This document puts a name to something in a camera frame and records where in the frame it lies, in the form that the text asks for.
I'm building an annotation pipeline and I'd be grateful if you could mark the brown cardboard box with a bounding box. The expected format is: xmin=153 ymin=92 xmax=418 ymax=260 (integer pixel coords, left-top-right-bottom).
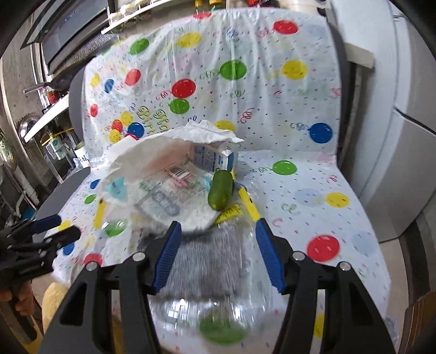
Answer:
xmin=404 ymin=293 xmax=436 ymax=354

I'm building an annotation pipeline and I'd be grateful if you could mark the white mug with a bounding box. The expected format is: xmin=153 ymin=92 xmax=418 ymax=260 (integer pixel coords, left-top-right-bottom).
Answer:
xmin=73 ymin=142 xmax=91 ymax=168

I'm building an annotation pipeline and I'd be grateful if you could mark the yellow wrapper strip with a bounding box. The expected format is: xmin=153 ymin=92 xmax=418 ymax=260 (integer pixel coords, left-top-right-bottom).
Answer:
xmin=214 ymin=203 xmax=244 ymax=224
xmin=93 ymin=200 xmax=108 ymax=229
xmin=238 ymin=187 xmax=262 ymax=222

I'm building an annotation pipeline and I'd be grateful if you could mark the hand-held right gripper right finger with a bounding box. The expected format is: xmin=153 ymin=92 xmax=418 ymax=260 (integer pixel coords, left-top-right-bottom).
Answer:
xmin=255 ymin=218 xmax=397 ymax=354

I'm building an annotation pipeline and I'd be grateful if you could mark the pale yellow bag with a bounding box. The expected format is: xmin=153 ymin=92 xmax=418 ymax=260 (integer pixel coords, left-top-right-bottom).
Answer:
xmin=42 ymin=282 xmax=73 ymax=341

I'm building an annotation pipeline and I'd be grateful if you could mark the short green cucumber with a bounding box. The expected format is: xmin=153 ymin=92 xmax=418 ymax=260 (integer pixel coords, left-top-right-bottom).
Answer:
xmin=208 ymin=169 xmax=235 ymax=210

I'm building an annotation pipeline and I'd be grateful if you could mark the black frying pan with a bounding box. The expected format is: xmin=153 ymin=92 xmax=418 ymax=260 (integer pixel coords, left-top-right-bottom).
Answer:
xmin=23 ymin=72 xmax=74 ymax=96

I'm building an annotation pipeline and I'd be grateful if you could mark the person's left hand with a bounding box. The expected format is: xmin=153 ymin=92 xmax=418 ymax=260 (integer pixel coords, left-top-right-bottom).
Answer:
xmin=0 ymin=282 xmax=35 ymax=318

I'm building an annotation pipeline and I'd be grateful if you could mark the clear printed plastic wrapper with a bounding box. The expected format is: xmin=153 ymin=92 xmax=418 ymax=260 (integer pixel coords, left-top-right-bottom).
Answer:
xmin=136 ymin=163 xmax=212 ymax=216

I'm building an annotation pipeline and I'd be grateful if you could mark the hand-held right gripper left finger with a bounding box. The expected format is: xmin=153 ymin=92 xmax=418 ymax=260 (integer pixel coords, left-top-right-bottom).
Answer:
xmin=37 ymin=221 xmax=183 ymax=354

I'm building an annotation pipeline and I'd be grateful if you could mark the balloon printed plastic tablecloth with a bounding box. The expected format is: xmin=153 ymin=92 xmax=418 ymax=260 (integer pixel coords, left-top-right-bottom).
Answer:
xmin=51 ymin=8 xmax=392 ymax=354

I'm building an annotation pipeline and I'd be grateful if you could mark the white printed milk carton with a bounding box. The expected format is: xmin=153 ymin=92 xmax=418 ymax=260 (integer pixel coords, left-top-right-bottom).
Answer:
xmin=189 ymin=141 xmax=239 ymax=172

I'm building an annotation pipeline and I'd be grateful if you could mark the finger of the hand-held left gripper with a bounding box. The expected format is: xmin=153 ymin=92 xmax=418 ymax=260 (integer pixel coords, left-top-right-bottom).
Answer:
xmin=44 ymin=226 xmax=82 ymax=253
xmin=32 ymin=215 xmax=62 ymax=234

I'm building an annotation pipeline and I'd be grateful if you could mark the orange and white paper bowl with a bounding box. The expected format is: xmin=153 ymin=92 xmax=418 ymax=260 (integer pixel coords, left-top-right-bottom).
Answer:
xmin=102 ymin=120 xmax=244 ymax=235

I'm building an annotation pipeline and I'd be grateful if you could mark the black range hood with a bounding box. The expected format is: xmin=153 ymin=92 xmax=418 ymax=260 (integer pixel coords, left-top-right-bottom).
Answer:
xmin=20 ymin=0 xmax=110 ymax=76

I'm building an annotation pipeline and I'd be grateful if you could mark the clear plastic bottle grey label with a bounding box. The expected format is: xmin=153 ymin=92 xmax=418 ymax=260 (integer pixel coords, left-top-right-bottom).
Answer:
xmin=150 ymin=182 xmax=285 ymax=343

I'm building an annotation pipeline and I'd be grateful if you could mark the light blue plastic piece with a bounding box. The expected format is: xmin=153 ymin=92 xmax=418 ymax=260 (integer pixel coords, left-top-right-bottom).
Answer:
xmin=105 ymin=177 xmax=127 ymax=202

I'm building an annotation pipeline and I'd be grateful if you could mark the light grey refrigerator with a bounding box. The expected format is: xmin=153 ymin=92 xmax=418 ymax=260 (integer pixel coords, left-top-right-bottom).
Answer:
xmin=327 ymin=0 xmax=436 ymax=246

